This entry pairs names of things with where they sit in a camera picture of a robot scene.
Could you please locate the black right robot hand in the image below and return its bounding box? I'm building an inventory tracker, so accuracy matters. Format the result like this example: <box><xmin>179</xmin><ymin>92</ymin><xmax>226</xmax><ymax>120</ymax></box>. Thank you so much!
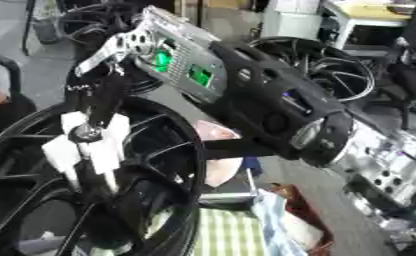
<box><xmin>62</xmin><ymin>62</ymin><xmax>133</xmax><ymax>132</ymax></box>

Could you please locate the black spoked wheel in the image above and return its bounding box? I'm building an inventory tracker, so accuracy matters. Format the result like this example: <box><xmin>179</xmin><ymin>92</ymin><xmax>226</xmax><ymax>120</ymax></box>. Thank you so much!
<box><xmin>0</xmin><ymin>95</ymin><xmax>208</xmax><ymax>256</ymax></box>

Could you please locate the black wheel with silver rim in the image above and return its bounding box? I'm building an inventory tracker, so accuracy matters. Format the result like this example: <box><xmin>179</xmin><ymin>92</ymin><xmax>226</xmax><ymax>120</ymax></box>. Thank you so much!
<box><xmin>244</xmin><ymin>35</ymin><xmax>378</xmax><ymax>104</ymax></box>

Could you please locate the black round tyre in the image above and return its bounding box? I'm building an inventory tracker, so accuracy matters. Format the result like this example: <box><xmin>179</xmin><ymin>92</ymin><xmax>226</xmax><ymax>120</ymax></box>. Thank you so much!
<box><xmin>54</xmin><ymin>0</ymin><xmax>156</xmax><ymax>46</ymax></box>

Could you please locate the black stand pole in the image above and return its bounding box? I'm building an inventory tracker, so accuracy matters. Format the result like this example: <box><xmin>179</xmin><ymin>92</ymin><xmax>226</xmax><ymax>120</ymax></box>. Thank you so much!
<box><xmin>19</xmin><ymin>0</ymin><xmax>40</xmax><ymax>57</ymax></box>

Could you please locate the pink and white round object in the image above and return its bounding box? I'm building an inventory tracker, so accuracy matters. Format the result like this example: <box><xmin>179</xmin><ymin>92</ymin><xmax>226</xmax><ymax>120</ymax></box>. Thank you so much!
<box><xmin>192</xmin><ymin>119</ymin><xmax>247</xmax><ymax>188</ymax></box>

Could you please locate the white cabinet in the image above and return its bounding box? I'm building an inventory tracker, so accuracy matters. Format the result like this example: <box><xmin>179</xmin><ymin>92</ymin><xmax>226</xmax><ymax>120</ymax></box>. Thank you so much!
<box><xmin>258</xmin><ymin>0</ymin><xmax>326</xmax><ymax>40</ymax></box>

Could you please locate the blue and white cloth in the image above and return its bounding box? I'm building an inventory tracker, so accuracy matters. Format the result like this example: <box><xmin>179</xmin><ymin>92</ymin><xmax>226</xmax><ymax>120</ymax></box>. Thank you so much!
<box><xmin>250</xmin><ymin>188</ymin><xmax>310</xmax><ymax>256</ymax></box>

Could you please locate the white desk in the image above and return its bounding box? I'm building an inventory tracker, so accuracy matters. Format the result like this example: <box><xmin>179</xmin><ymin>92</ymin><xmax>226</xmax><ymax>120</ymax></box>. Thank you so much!
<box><xmin>320</xmin><ymin>0</ymin><xmax>416</xmax><ymax>51</ymax></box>

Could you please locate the black office chair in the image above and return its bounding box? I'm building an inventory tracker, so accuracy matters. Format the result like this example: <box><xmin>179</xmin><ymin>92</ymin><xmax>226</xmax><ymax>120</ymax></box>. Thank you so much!
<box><xmin>374</xmin><ymin>0</ymin><xmax>416</xmax><ymax>132</ymax></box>

